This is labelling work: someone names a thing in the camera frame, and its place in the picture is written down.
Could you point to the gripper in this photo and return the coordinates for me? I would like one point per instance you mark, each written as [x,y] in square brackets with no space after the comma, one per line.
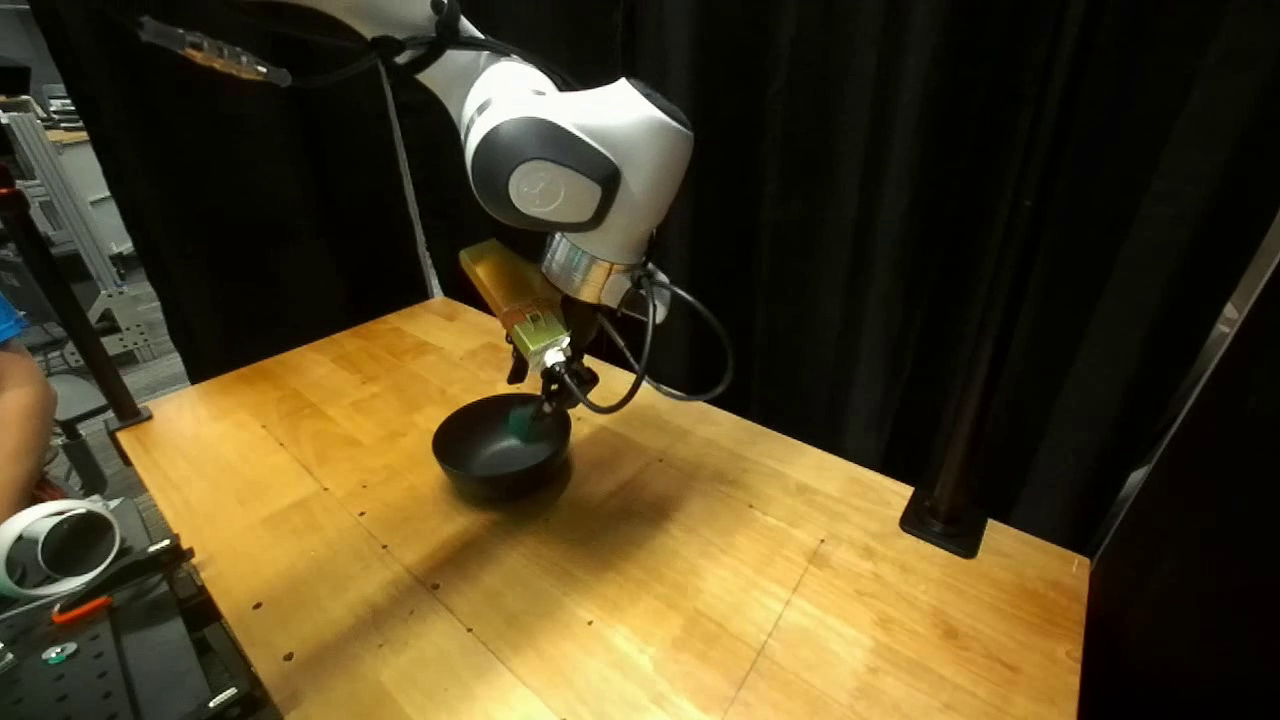
[582,322]

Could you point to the green cube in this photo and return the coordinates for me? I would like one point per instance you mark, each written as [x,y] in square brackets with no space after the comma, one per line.
[521,422]

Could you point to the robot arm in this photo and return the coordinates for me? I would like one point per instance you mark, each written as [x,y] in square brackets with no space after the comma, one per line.
[600,140]

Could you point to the person's forearm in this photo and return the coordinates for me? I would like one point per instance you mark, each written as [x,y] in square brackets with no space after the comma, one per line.
[20,420]

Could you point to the black bowl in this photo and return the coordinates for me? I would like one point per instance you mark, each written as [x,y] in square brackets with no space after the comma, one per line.
[490,455]

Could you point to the black curtain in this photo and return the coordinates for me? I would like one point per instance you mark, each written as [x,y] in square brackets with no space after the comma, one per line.
[900,200]

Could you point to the black pole with base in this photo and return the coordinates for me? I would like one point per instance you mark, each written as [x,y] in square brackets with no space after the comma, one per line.
[945,500]

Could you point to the stand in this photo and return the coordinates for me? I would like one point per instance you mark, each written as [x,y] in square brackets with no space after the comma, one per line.
[70,310]

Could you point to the black perforated plate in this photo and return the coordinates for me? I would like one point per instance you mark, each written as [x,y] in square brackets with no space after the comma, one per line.
[110,660]

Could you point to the hand controller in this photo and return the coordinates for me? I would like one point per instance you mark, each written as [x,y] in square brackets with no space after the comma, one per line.
[30,520]

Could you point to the black partition panel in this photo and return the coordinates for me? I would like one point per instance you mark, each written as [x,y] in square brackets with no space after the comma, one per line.
[1190,500]

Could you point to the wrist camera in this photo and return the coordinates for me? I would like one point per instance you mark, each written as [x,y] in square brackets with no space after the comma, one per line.
[510,295]

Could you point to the aluminium frame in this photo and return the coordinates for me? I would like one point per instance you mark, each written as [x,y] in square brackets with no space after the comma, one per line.
[70,210]

